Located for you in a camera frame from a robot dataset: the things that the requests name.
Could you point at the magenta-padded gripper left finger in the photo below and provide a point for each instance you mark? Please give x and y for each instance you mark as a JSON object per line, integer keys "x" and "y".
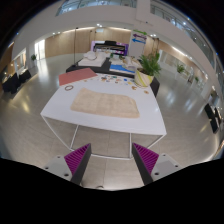
{"x": 77, "y": 160}

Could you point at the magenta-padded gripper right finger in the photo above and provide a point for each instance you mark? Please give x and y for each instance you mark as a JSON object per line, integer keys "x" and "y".
{"x": 146, "y": 160}

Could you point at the beige towel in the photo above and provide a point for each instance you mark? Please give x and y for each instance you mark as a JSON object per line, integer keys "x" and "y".
{"x": 105, "y": 103}

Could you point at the small wooden disc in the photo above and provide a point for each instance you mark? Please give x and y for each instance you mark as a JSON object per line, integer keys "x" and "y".
{"x": 146, "y": 92}
{"x": 134, "y": 88}

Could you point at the black chairs group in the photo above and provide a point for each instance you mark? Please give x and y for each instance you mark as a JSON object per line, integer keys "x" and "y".
{"x": 213, "y": 116}
{"x": 15, "y": 81}

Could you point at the potted plant in striped pot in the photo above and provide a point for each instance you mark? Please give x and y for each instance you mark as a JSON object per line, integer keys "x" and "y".
{"x": 143, "y": 79}

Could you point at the red flat board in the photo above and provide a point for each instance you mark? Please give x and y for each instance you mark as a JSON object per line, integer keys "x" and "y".
{"x": 76, "y": 76}

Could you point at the colourful small cards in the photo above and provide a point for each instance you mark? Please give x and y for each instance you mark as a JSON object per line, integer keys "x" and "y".
{"x": 111, "y": 79}

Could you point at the black draped table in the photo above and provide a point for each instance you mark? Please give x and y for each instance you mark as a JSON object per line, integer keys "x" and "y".
{"x": 103, "y": 68}

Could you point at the small background potted plant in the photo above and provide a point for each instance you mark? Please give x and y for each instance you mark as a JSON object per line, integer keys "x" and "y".
{"x": 180, "y": 68}
{"x": 33, "y": 57}

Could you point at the white foam model boards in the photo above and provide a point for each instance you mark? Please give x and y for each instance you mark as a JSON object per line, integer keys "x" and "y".
{"x": 91, "y": 60}

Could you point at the arrow direction signs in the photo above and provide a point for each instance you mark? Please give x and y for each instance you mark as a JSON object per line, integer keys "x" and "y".
{"x": 139, "y": 36}

